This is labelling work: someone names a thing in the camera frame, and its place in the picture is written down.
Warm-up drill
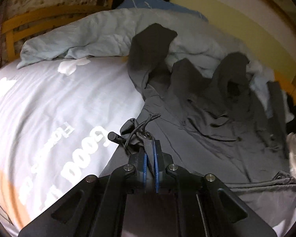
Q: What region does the light blue duvet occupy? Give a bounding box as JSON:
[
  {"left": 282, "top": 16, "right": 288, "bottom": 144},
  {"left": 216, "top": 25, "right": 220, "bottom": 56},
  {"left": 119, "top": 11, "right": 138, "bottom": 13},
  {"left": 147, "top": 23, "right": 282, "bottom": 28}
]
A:
[{"left": 17, "top": 8, "right": 274, "bottom": 118}]

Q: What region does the wooden bed frame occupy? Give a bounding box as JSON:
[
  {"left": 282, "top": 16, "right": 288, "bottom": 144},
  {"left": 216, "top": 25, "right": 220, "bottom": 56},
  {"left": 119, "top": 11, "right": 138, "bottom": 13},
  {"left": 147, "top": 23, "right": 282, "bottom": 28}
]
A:
[{"left": 0, "top": 0, "right": 296, "bottom": 97}]

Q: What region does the grey hooded jacket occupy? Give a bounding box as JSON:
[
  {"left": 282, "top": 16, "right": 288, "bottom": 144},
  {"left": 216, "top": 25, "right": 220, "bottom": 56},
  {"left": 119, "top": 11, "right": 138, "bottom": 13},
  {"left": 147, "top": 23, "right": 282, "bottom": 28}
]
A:
[{"left": 98, "top": 22, "right": 296, "bottom": 211}]

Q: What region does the blue pillow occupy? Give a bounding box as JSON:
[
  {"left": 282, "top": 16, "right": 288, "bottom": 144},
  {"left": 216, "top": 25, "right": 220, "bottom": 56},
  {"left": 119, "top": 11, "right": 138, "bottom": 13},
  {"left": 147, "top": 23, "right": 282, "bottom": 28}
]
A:
[{"left": 117, "top": 0, "right": 208, "bottom": 22}]

